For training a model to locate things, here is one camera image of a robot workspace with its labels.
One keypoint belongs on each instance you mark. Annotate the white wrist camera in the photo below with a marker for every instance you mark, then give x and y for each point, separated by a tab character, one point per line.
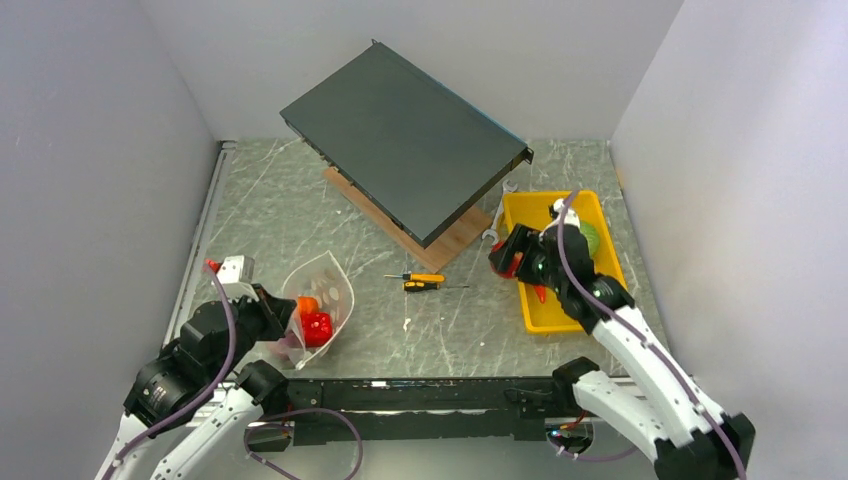
559	213
233	269

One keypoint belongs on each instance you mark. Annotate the yellow plastic tray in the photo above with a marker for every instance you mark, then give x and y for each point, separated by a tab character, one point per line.
532	210

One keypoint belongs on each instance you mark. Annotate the clear dotted zip bag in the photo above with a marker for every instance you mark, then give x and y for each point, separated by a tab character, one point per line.
323	278

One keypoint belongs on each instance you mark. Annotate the yellow handled screwdriver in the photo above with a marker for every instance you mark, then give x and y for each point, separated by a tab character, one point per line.
418	277

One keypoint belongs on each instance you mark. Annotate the aluminium side rail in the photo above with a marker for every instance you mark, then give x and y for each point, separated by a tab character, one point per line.
201	238

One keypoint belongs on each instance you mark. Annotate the orange toy pumpkin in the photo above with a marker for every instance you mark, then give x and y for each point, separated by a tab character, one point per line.
307	305

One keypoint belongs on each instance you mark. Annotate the black yellow screwdriver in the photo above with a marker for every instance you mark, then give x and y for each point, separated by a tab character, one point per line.
421	286

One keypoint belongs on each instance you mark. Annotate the dark grey server chassis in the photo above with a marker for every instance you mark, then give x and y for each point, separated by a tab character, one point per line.
415	148

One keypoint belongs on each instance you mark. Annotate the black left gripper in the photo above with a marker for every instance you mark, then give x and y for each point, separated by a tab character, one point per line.
280	314

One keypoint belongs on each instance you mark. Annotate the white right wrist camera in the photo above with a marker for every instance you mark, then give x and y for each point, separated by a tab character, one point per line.
559	213

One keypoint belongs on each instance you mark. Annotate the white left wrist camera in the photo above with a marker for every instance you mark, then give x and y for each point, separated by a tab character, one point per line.
233	269

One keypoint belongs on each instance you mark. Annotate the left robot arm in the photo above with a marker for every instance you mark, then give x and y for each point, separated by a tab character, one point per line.
171	428

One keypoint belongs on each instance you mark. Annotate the orange toy carrot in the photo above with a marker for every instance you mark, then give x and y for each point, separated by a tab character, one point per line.
541	293

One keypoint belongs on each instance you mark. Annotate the silver open-end wrench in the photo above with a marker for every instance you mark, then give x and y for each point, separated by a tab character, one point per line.
491	233

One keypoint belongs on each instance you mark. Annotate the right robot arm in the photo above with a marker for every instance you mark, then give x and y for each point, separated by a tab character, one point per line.
673	422

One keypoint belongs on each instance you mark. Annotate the purple toy onion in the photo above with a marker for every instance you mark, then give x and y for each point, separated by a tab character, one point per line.
290	341

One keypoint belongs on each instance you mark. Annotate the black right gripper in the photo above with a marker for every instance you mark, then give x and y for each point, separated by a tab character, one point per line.
527	244

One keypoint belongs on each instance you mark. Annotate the wooden board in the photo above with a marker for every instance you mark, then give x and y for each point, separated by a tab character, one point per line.
446	247

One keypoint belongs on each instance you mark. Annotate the red toy bell pepper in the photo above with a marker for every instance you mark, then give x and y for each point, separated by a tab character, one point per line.
317	329

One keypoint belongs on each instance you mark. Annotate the red toy apple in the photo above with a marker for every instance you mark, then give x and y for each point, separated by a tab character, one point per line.
503	260

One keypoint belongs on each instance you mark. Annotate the green toy cabbage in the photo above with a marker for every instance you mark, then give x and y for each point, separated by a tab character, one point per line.
592	237

